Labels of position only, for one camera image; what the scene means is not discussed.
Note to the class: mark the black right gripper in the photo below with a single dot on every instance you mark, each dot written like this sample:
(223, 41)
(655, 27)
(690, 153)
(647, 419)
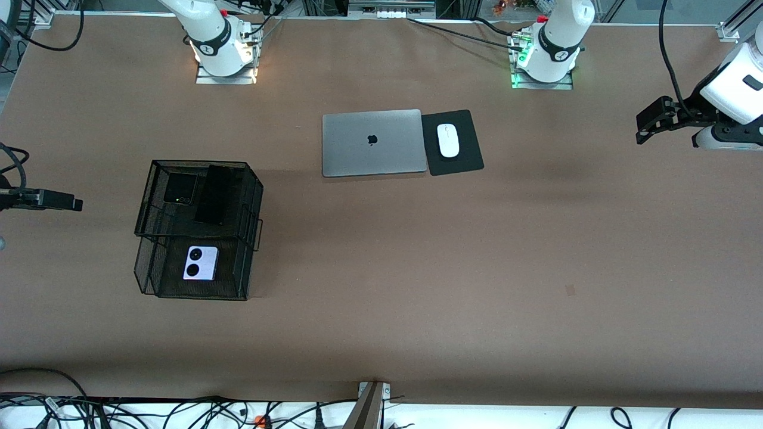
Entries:
(52, 200)

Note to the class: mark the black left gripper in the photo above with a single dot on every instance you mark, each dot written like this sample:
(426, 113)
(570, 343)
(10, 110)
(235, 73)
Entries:
(695, 107)

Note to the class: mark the small black flip phone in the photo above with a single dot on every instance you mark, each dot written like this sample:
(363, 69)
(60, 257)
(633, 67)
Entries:
(179, 187)

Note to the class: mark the lavender flip phone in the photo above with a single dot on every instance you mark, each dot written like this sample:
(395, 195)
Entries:
(201, 262)

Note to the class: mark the tall black smartphone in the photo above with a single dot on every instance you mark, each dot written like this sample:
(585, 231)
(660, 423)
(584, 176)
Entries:
(214, 196)

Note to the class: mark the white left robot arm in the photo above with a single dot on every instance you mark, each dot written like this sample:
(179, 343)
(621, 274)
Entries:
(554, 42)

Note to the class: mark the black mesh two-tier basket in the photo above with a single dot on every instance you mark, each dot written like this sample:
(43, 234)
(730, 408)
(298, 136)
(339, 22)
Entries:
(232, 274)

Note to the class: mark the black mouse pad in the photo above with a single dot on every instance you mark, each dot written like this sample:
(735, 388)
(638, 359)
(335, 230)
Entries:
(468, 155)

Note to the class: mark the white computer mouse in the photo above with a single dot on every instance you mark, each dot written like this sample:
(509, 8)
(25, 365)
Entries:
(448, 140)

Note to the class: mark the grey power strip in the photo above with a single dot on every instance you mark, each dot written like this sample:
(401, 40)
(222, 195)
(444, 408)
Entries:
(390, 12)

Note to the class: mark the silver closed laptop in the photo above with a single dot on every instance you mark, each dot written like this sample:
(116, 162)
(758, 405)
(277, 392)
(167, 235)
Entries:
(357, 149)

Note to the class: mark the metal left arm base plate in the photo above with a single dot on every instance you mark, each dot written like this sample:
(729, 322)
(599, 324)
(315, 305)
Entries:
(542, 87)

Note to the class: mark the aluminium frame profile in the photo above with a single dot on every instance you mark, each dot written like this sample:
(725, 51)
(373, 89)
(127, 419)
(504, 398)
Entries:
(730, 28)
(42, 18)

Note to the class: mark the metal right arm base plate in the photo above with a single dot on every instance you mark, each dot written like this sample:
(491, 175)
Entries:
(226, 80)

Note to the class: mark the grey metal camera post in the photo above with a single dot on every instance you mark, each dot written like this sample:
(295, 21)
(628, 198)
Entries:
(366, 411)

